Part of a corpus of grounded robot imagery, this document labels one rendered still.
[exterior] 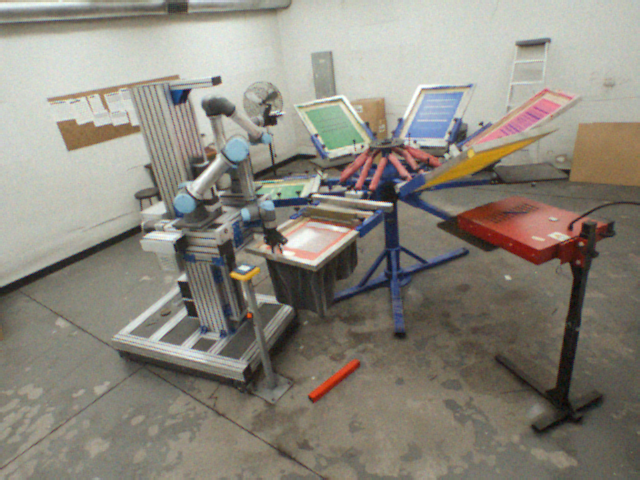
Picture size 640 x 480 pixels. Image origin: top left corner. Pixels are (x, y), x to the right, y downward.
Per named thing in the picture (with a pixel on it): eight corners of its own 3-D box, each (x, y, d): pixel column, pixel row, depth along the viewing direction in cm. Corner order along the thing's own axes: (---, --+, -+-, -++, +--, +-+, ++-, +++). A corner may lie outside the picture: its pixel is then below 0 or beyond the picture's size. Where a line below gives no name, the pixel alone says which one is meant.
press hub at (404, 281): (404, 294, 372) (397, 144, 314) (366, 284, 395) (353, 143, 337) (422, 273, 399) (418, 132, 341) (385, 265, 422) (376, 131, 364)
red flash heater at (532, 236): (611, 244, 215) (615, 223, 210) (543, 272, 201) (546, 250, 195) (514, 210, 266) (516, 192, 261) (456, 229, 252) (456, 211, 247)
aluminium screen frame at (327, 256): (316, 271, 239) (315, 265, 238) (245, 252, 273) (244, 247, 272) (381, 218, 294) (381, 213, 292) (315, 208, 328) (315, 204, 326)
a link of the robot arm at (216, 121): (226, 177, 292) (207, 95, 269) (216, 174, 303) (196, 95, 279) (241, 172, 299) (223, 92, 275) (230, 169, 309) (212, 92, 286)
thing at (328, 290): (326, 318, 269) (317, 260, 251) (321, 316, 271) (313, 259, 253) (362, 282, 301) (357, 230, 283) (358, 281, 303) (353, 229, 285)
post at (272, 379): (273, 404, 278) (244, 282, 237) (250, 392, 291) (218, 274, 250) (294, 383, 293) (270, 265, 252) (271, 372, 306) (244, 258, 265)
